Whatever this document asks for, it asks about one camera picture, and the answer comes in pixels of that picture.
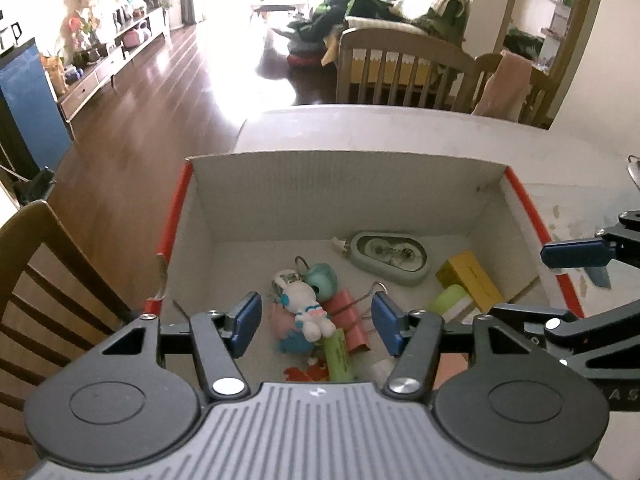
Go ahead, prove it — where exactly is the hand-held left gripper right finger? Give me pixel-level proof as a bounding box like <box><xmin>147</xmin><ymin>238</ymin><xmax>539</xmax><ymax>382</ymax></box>
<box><xmin>371</xmin><ymin>291</ymin><xmax>538</xmax><ymax>402</ymax></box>

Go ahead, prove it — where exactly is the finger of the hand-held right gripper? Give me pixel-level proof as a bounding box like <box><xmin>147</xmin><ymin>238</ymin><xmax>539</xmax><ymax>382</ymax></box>
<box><xmin>541</xmin><ymin>210</ymin><xmax>640</xmax><ymax>269</ymax></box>
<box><xmin>487</xmin><ymin>300</ymin><xmax>640</xmax><ymax>366</ymax></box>

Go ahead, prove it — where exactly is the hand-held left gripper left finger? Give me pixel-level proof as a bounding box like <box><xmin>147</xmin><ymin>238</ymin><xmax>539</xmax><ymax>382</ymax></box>
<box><xmin>100</xmin><ymin>291</ymin><xmax>263</xmax><ymax>402</ymax></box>

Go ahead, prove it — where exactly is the small yellow box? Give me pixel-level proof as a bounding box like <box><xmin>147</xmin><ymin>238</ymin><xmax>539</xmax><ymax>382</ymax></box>
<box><xmin>435</xmin><ymin>250</ymin><xmax>506</xmax><ymax>313</ymax></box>

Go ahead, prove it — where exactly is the coffee table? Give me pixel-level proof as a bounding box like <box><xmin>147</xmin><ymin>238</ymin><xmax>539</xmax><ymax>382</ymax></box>
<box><xmin>250</xmin><ymin>0</ymin><xmax>311</xmax><ymax>24</ymax></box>

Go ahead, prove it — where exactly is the light wooden chair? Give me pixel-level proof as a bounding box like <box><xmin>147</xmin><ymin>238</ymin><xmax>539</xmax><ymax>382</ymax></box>
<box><xmin>336</xmin><ymin>27</ymin><xmax>477</xmax><ymax>109</ymax></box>
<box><xmin>472</xmin><ymin>51</ymin><xmax>557</xmax><ymax>129</ymax></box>

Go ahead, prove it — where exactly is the wooden tv cabinet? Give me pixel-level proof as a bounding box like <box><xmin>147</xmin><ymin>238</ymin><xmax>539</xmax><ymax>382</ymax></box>
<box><xmin>57</xmin><ymin>7</ymin><xmax>171</xmax><ymax>124</ymax></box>

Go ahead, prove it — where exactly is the pink cloth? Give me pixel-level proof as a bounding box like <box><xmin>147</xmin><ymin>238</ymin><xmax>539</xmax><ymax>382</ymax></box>
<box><xmin>472</xmin><ymin>49</ymin><xmax>532</xmax><ymax>122</ymax></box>

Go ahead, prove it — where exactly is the orange keychain toy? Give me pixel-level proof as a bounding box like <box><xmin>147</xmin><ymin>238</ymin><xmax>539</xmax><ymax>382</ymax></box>
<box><xmin>282</xmin><ymin>360</ymin><xmax>329</xmax><ymax>383</ymax></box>

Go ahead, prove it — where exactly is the teal round toy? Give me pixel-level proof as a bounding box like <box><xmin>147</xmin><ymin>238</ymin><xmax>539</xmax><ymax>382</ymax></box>
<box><xmin>304</xmin><ymin>263</ymin><xmax>337</xmax><ymax>302</ymax></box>

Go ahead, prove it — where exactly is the pink flower bouquet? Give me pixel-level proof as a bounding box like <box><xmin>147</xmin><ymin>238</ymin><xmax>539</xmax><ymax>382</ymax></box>
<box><xmin>64</xmin><ymin>12</ymin><xmax>101</xmax><ymax>53</ymax></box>

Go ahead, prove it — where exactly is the pink pig figurine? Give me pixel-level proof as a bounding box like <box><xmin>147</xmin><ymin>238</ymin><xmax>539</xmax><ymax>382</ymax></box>
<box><xmin>270</xmin><ymin>302</ymin><xmax>315</xmax><ymax>357</ymax></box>

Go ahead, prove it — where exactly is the dark wooden chair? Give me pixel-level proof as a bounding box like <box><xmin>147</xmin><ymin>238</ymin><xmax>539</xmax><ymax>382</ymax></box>
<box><xmin>0</xmin><ymin>200</ymin><xmax>133</xmax><ymax>466</ymax></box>

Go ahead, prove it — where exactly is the blue panel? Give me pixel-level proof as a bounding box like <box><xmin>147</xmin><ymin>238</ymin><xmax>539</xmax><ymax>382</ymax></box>
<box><xmin>0</xmin><ymin>37</ymin><xmax>74</xmax><ymax>177</ymax></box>

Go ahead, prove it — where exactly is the small clear bottle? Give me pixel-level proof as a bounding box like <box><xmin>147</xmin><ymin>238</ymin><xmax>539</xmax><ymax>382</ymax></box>
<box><xmin>370</xmin><ymin>359</ymin><xmax>397</xmax><ymax>383</ymax></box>

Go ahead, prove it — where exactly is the teal sofa with blankets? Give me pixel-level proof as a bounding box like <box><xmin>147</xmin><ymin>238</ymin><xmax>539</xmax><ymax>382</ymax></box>
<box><xmin>345</xmin><ymin>0</ymin><xmax>472</xmax><ymax>54</ymax></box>

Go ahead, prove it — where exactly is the small jar with green lid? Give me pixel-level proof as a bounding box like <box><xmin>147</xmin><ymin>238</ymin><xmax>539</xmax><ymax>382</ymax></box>
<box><xmin>427</xmin><ymin>284</ymin><xmax>476</xmax><ymax>323</ymax></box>

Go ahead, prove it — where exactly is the yellow seat cushion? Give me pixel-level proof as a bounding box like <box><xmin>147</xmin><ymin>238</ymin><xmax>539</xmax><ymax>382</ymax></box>
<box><xmin>322</xmin><ymin>47</ymin><xmax>436</xmax><ymax>86</ymax></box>

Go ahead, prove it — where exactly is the red cardboard shoe box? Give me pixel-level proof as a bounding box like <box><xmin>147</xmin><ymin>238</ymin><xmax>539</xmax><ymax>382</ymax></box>
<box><xmin>156</xmin><ymin>152</ymin><xmax>585</xmax><ymax>386</ymax></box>

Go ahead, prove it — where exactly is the green correction tape dispenser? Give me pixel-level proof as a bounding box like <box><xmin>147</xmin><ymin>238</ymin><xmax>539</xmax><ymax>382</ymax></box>
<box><xmin>331</xmin><ymin>230</ymin><xmax>432</xmax><ymax>287</ymax></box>

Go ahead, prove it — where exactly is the pile of dark clothes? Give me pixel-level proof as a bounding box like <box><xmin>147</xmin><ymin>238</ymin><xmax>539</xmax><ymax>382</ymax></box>
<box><xmin>280</xmin><ymin>0</ymin><xmax>402</xmax><ymax>69</ymax></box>

